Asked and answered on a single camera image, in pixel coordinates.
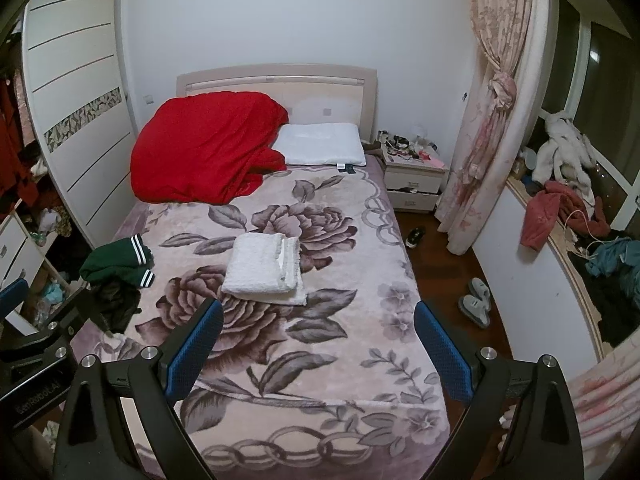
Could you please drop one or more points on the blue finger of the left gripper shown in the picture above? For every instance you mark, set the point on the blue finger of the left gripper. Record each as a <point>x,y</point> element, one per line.
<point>12,296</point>

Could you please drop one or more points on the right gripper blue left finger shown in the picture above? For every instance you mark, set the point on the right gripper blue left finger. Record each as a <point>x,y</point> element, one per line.
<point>160,376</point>

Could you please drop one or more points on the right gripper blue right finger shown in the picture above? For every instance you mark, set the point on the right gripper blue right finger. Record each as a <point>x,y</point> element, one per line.
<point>477,378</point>

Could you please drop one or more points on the white fuzzy knit jacket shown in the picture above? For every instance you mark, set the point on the white fuzzy knit jacket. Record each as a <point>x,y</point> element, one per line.
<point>266,268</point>

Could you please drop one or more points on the red hanging clothes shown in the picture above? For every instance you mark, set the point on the red hanging clothes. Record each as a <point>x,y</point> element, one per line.
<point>14,174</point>

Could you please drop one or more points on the white drawer unit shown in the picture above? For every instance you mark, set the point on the white drawer unit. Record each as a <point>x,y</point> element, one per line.
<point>20,255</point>

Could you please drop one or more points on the grey slipper near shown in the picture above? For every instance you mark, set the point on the grey slipper near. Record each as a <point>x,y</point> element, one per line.
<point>476,309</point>

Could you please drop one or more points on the grey slipper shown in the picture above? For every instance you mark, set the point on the grey slipper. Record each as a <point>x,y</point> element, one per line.
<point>476,309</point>
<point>481,291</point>

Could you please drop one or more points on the black garment on bed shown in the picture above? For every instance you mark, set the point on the black garment on bed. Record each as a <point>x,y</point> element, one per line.
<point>112,304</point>

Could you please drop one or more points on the grey slipper far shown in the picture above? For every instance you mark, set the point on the grey slipper far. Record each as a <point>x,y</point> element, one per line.
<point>481,291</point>

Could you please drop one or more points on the green striped-cuff garment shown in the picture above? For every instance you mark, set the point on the green striped-cuff garment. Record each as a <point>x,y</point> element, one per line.
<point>128,259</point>

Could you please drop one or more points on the floral pink bed blanket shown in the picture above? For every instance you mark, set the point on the floral pink bed blanket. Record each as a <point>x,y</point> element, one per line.
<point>339,388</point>

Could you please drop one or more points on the black shoe by nightstand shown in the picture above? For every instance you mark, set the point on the black shoe by nightstand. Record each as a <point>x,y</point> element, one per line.
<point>414,237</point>

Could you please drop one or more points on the teal garment on sill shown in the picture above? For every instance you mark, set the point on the teal garment on sill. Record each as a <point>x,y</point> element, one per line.
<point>621,259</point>

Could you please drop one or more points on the pink-red garment on sill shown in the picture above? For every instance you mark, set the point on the pink-red garment on sill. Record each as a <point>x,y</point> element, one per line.
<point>555,201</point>

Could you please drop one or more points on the white bedside nightstand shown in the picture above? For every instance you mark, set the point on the white bedside nightstand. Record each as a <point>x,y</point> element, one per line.
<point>412,183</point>

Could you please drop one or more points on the red quilt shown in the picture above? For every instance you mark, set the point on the red quilt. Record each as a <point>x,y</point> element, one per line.
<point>208,148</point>

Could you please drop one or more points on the white plush garment on sill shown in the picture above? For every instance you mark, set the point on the white plush garment on sill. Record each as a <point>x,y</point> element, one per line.
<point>566,155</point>

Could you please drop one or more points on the white pillow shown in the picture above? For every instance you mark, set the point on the white pillow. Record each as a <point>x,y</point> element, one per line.
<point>331,143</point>

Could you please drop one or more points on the beige bed headboard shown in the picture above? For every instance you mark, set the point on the beige bed headboard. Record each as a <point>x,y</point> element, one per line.
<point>311,93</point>

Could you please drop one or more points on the pink floral curtain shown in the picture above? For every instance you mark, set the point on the pink floral curtain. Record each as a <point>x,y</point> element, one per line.
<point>510,35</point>

